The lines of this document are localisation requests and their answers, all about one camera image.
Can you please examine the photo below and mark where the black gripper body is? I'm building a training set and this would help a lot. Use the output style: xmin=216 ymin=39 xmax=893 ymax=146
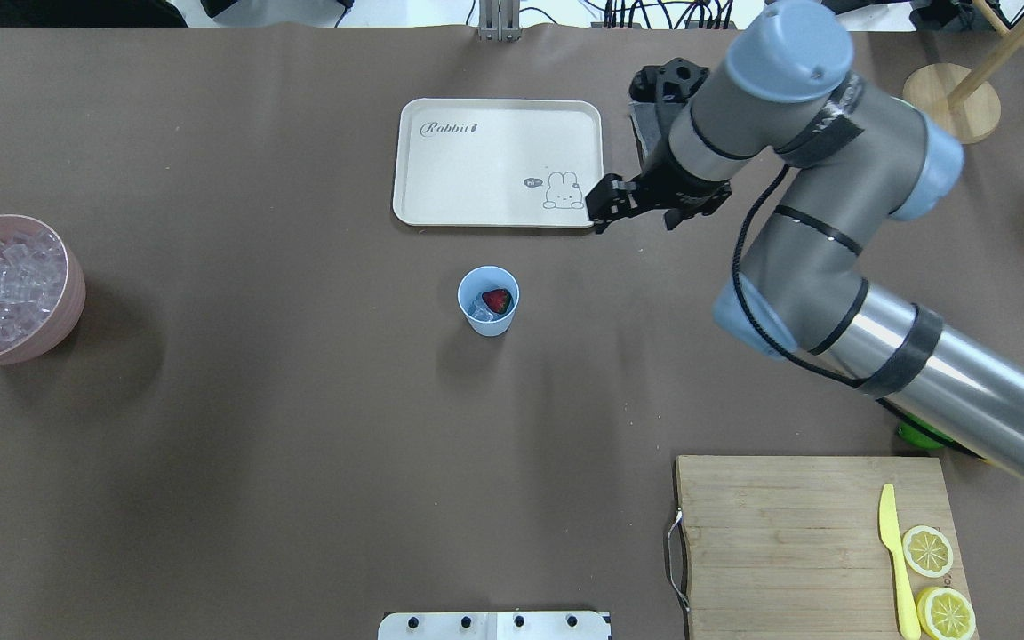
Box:
xmin=631 ymin=159 xmax=732 ymax=215

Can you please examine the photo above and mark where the red strawberry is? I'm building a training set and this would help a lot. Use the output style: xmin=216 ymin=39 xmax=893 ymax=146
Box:
xmin=480 ymin=288 xmax=515 ymax=316

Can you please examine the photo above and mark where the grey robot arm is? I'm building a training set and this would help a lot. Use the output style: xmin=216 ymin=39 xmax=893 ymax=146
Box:
xmin=585 ymin=1 xmax=1024 ymax=479

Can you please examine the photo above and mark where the light blue cup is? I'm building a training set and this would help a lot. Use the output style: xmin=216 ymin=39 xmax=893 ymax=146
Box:
xmin=458 ymin=266 xmax=521 ymax=337

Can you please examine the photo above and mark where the clear ice cubes pile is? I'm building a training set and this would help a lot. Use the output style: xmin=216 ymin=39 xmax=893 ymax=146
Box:
xmin=0 ymin=231 xmax=68 ymax=353

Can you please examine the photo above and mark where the grey folded cloth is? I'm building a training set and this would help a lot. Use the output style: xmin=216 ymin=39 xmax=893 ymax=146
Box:
xmin=629 ymin=101 xmax=674 ymax=167

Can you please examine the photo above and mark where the cream rabbit tray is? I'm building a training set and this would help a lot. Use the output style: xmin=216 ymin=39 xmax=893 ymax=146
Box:
xmin=393 ymin=98 xmax=604 ymax=229

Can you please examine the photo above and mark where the wooden stand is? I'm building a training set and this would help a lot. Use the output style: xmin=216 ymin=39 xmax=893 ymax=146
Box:
xmin=902 ymin=1 xmax=1024 ymax=145

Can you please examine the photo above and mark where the green lime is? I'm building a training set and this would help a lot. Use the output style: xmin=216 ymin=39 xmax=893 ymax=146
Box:
xmin=895 ymin=419 xmax=954 ymax=451

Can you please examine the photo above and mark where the wooden cutting board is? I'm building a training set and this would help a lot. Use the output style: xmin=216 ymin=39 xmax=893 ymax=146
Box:
xmin=672 ymin=455 xmax=959 ymax=639

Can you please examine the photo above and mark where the yellow plastic knife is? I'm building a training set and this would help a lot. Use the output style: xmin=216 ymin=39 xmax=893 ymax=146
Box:
xmin=877 ymin=484 xmax=922 ymax=639

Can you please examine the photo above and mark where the lemon slice upper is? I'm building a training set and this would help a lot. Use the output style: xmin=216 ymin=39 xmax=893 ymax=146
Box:
xmin=901 ymin=525 xmax=955 ymax=579

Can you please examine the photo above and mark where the lemon slice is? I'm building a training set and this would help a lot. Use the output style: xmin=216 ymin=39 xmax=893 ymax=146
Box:
xmin=901 ymin=525 xmax=955 ymax=579
xmin=916 ymin=587 xmax=978 ymax=639

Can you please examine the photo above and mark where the lemon slice lower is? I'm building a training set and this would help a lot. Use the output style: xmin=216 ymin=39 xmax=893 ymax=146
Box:
xmin=916 ymin=587 xmax=978 ymax=639

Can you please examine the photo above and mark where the pink bowl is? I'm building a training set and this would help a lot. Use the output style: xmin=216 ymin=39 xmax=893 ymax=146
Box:
xmin=0 ymin=214 xmax=86 ymax=365

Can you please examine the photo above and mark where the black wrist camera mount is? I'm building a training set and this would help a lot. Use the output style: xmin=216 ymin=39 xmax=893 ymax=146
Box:
xmin=628 ymin=57 xmax=711 ymax=106

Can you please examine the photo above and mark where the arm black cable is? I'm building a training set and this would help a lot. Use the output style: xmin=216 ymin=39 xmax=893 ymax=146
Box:
xmin=731 ymin=164 xmax=984 ymax=459

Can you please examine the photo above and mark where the aluminium camera mount post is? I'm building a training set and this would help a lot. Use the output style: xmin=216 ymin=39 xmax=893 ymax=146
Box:
xmin=476 ymin=0 xmax=523 ymax=42

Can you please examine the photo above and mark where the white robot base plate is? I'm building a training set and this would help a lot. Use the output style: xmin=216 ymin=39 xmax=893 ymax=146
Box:
xmin=377 ymin=609 xmax=612 ymax=639

